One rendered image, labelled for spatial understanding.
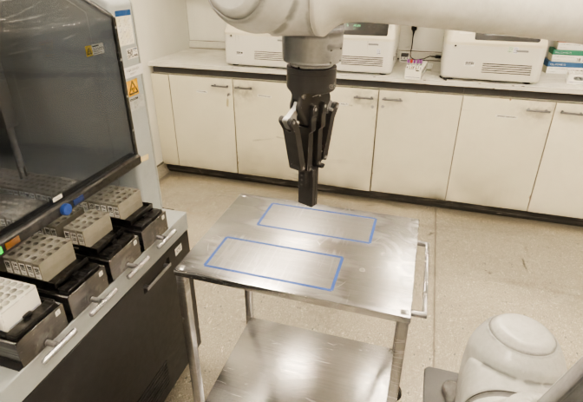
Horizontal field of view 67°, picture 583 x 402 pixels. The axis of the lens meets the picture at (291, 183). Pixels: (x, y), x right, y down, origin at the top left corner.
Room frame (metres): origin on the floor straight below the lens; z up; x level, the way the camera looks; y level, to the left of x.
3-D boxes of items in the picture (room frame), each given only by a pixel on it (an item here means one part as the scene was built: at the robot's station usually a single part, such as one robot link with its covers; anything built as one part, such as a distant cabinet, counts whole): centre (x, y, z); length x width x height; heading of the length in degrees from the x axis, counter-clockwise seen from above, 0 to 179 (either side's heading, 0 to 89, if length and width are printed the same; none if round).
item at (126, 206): (1.20, 0.51, 0.85); 0.12 x 0.02 x 0.06; 162
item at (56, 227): (1.08, 0.64, 0.85); 0.12 x 0.02 x 0.06; 163
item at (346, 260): (1.05, -0.05, 0.41); 0.67 x 0.46 x 0.82; 73
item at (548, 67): (2.91, -1.78, 0.94); 0.23 x 0.13 x 0.07; 78
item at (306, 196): (0.66, -0.03, 1.19); 0.03 x 0.01 x 0.07; 51
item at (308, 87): (0.67, -0.03, 1.35); 0.08 x 0.07 x 0.09; 141
